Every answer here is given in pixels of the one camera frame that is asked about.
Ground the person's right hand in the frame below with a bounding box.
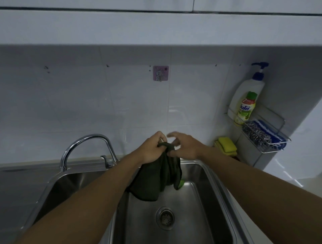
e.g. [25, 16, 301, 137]
[166, 132, 211, 161]

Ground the purple adhesive wall hook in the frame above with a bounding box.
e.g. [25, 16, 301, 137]
[153, 65, 169, 82]

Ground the two-tier metal wire rack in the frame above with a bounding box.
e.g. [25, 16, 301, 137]
[224, 102, 292, 168]

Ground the white pump bottle blue pump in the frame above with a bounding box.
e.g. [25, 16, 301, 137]
[227, 62, 270, 120]

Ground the chrome gooseneck faucet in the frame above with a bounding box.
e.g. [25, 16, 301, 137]
[59, 133, 119, 173]

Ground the person's left hand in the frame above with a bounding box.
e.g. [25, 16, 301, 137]
[138, 130, 168, 165]

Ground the steel wool scrubber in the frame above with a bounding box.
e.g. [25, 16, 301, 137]
[242, 120, 273, 147]

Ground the metal drain strainer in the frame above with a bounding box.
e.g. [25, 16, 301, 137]
[155, 206, 175, 231]

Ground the white wall cabinet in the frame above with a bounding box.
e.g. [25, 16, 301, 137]
[0, 0, 322, 47]

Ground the person's right forearm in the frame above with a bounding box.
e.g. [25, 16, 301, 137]
[200, 147, 322, 244]

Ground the blue white scrub brush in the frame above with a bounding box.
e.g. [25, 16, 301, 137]
[256, 119, 288, 149]

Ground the green-capped dish soap bottle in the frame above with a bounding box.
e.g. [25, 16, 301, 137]
[234, 91, 259, 127]

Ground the person's left forearm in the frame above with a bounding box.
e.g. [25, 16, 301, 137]
[15, 148, 149, 244]

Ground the stainless steel double sink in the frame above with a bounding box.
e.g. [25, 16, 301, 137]
[19, 157, 255, 244]

